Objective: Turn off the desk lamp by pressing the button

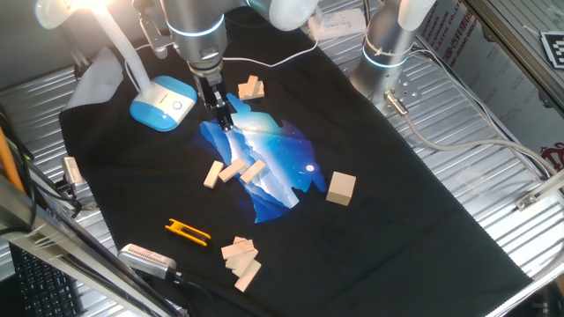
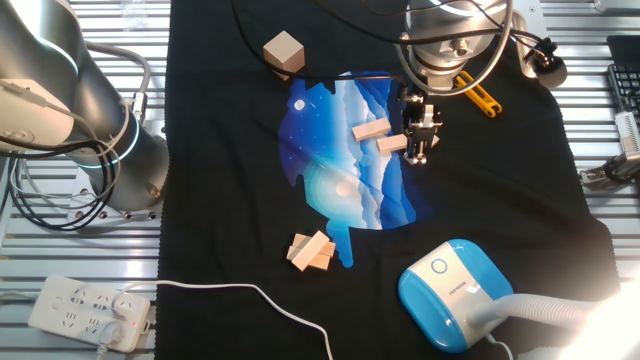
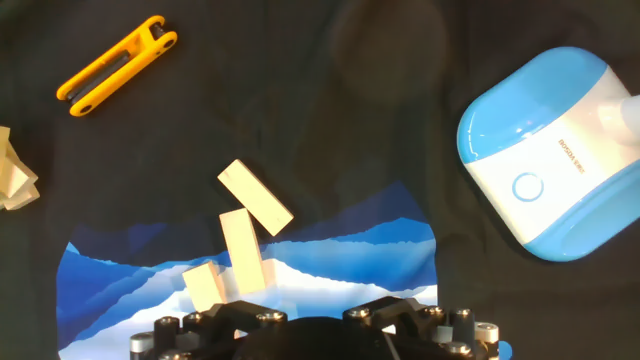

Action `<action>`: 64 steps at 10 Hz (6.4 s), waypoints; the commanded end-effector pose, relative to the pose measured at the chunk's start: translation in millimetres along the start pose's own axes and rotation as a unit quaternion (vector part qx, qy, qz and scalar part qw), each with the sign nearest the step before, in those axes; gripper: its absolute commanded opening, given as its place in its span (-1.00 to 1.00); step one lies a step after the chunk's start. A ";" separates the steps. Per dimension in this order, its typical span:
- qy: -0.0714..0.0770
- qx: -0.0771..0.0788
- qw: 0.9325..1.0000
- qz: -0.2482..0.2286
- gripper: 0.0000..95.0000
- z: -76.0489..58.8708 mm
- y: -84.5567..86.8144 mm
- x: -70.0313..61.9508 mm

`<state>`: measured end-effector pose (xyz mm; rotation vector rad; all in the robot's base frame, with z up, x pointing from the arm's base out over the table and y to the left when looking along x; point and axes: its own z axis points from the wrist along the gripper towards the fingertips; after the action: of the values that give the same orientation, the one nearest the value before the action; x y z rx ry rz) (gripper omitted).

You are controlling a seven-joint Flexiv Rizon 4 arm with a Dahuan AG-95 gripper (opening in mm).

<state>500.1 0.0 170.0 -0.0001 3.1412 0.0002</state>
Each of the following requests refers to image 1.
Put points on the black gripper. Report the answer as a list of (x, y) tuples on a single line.
[(209, 81)]

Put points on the white and blue desk lamp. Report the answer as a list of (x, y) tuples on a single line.
[(163, 101)]

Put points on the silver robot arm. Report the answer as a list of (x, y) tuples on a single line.
[(198, 17)]

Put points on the small wooden block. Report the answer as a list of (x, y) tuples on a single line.
[(252, 86), (242, 91), (260, 90)]

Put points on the flat wooden block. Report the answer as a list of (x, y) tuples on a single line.
[(232, 170), (238, 249), (240, 239), (213, 174), (247, 276), (242, 261), (253, 171)]

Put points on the yellow plastic clip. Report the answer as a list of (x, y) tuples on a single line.
[(174, 226)]

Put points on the white microfiber cloth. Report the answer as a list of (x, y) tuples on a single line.
[(94, 83)]

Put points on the wooden cube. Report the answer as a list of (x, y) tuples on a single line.
[(341, 188)]

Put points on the white power strip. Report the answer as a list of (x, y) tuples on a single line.
[(339, 22)]

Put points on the black cloth with blue print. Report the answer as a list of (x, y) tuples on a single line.
[(352, 246)]

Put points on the orange tube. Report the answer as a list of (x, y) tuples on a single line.
[(6, 158)]

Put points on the black keyboard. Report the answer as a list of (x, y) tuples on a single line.
[(44, 286)]

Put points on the black and white marker tag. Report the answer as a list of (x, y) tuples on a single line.
[(554, 50)]

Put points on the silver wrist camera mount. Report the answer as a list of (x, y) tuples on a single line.
[(156, 37)]

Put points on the silver camera with black clamp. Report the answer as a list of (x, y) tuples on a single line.
[(71, 169)]

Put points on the black camera clamp mount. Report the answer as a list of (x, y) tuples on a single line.
[(65, 188)]

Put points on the aluminium frame bar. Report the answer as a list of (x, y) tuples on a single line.
[(53, 238)]

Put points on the dark metal frame beam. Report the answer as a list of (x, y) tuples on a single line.
[(506, 39)]

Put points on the metal corner bracket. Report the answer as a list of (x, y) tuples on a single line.
[(529, 200)]

